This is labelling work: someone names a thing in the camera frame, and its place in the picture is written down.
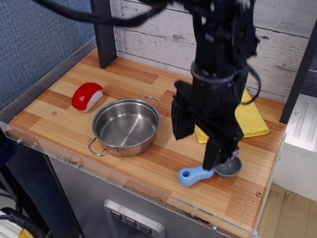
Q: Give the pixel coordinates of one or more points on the dark grey right post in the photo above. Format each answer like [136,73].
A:
[300,77]

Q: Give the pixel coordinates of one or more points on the dark grey post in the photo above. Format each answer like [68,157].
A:
[300,77]
[104,33]

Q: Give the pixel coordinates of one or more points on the white grooved block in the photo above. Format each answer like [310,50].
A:
[301,129]

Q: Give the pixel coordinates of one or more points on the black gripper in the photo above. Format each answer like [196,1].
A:
[210,102]

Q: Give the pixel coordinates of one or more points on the dark grey left post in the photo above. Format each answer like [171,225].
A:
[104,33]

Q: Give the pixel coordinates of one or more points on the clear acrylic table guard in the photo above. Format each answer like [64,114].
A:
[44,119]

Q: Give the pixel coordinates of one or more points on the stainless steel pot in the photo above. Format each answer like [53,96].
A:
[125,127]

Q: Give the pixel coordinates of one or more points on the silver dispenser button panel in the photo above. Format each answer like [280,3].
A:
[133,219]

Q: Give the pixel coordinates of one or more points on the folded yellow cloth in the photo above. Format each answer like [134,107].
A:
[248,117]

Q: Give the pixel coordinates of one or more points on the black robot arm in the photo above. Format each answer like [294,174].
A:
[226,38]

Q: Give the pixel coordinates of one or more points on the blue handled grey spoon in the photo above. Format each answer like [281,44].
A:
[230,169]

